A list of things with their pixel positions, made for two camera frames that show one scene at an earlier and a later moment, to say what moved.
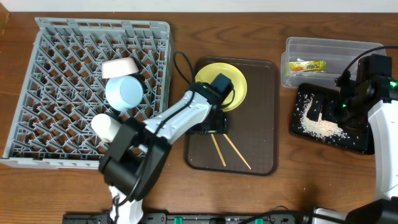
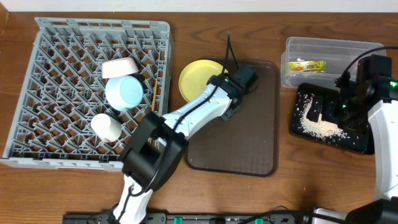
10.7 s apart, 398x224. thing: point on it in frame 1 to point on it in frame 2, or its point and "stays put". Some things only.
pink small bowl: x=118 y=67 stays put
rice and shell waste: x=319 y=128 stays put
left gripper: x=209 y=127 to x=230 y=112
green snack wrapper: x=311 y=65 stays put
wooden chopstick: x=218 y=150 to x=155 y=88
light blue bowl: x=124 y=93 stays put
